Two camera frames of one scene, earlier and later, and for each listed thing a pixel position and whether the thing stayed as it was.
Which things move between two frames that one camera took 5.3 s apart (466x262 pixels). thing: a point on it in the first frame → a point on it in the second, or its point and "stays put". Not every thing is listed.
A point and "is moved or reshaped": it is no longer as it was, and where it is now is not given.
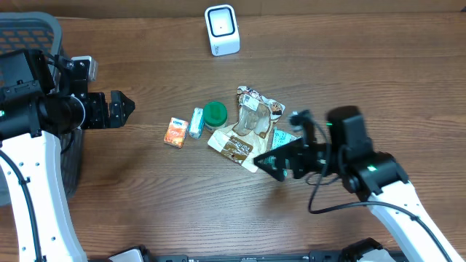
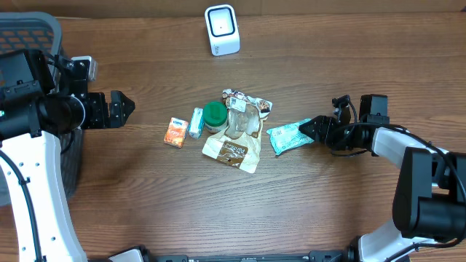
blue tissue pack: [196, 123] stays put
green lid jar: [215, 116] stays put
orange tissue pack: [175, 132] stays put
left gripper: [102, 118] stays put
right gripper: [292, 152] → [325, 123]
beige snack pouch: [239, 142] is moved or reshaped
